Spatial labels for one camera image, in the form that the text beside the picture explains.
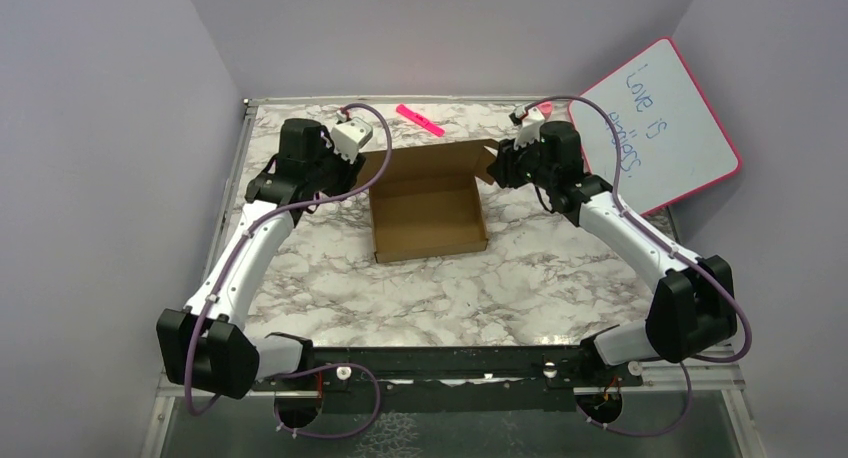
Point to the aluminium frame rail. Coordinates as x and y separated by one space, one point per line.
425 203

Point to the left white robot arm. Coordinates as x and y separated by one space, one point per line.
203 345

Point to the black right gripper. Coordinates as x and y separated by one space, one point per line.
503 168

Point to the pink-capped pen jar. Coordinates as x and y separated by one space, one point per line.
545 108

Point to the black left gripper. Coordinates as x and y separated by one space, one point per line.
350 171

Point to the pink-framed whiteboard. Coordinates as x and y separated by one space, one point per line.
649 124

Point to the pink highlighter marker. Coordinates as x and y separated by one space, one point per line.
420 120

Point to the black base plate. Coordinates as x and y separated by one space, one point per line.
353 380

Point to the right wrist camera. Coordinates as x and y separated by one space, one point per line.
529 120

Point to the brown cardboard box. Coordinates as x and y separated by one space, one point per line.
427 203

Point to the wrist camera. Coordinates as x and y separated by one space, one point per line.
529 120
349 137

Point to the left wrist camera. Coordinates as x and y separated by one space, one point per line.
349 137

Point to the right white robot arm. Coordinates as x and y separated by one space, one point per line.
692 305

